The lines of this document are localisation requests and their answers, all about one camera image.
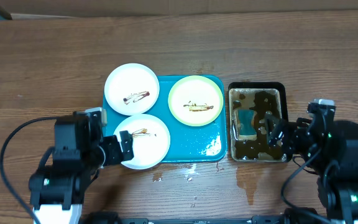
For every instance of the teal plastic tray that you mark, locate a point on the teal plastic tray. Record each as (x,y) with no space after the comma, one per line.
(187,143)

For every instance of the yellow-green rimmed plate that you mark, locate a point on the yellow-green rimmed plate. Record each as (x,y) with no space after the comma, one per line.
(195,100)

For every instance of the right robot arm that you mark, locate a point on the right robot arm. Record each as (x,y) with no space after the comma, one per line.
(330,148)

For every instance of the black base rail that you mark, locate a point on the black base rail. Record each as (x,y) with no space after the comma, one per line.
(113,218)

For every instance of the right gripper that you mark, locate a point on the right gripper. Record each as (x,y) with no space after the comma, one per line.
(291,133)

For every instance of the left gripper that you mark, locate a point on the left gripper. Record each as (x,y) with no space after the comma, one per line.
(115,155)

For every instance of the white plate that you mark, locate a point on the white plate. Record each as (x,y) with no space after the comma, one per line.
(131,89)
(151,140)

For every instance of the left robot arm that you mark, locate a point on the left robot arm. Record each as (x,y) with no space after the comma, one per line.
(67,169)

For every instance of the black rinse tray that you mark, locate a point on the black rinse tray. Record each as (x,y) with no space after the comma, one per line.
(263,98)

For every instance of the teal yellow sponge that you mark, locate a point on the teal yellow sponge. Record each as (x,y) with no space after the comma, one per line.
(245,129)

